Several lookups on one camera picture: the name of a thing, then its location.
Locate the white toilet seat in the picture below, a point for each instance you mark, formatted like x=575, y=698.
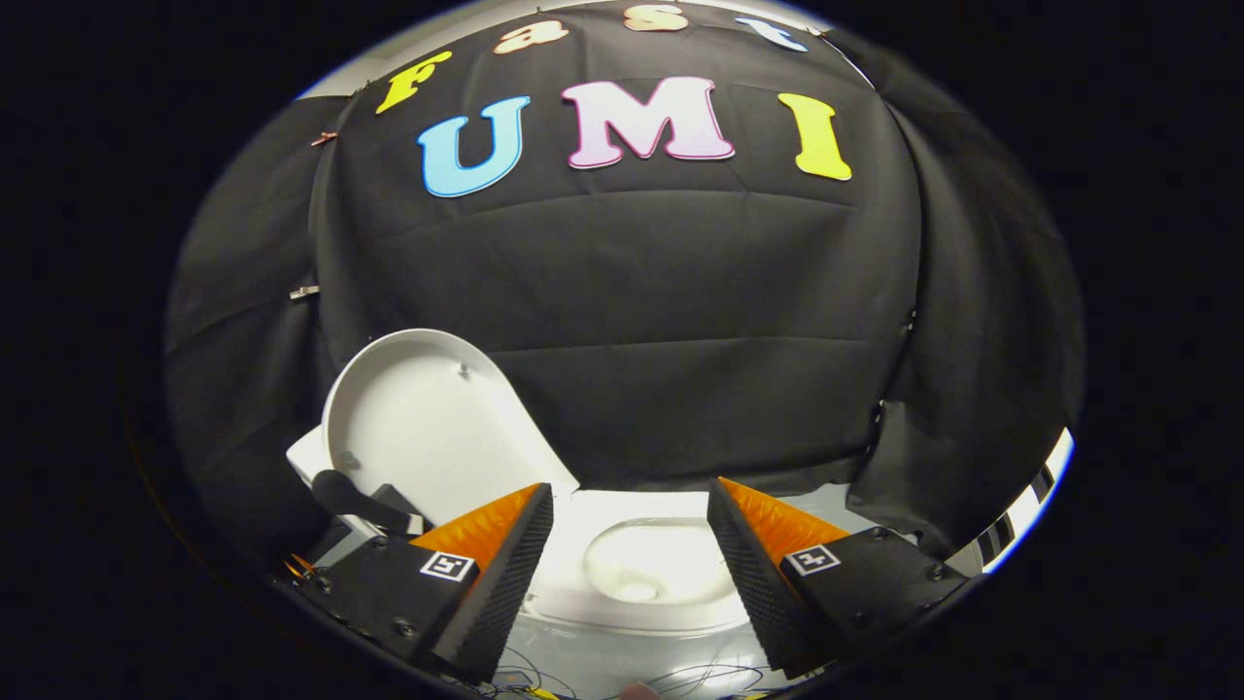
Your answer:
x=671, y=618

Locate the black backdrop cloth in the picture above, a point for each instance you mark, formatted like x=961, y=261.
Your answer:
x=680, y=292

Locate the white toilet lid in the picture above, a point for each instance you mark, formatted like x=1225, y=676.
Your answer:
x=428, y=437

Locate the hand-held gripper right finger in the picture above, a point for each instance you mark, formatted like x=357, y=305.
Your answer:
x=758, y=593

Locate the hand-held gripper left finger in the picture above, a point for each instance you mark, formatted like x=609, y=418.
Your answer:
x=505, y=593

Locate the black round lid knob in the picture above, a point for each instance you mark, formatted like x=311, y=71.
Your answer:
x=335, y=489

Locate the white toilet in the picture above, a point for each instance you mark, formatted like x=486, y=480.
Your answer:
x=641, y=564

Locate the white striped panel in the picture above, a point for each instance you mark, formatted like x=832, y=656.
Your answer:
x=1030, y=501

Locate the silver clip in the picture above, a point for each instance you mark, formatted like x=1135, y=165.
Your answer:
x=303, y=292

